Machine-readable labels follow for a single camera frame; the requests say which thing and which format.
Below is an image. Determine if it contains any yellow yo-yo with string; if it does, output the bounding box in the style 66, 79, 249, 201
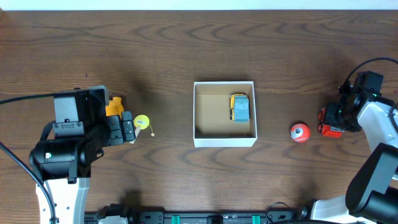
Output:
133, 114, 155, 137

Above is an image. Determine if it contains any orange rubber animal toy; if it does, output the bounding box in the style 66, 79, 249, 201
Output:
106, 96, 124, 118

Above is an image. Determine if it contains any red toy fire truck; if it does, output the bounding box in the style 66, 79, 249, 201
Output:
318, 107, 344, 138

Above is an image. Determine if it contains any red eyeball toy ball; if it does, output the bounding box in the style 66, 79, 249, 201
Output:
290, 123, 311, 143

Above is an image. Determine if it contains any yellow grey toy truck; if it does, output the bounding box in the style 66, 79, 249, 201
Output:
229, 93, 250, 123

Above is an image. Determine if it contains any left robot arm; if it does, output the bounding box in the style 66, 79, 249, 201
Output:
29, 111, 136, 223

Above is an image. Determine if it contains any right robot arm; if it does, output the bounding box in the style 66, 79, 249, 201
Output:
297, 96, 397, 223

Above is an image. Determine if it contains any white cardboard box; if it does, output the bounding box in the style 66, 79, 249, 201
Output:
193, 81, 257, 147

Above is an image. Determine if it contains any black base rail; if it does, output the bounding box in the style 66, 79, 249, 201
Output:
83, 202, 312, 224

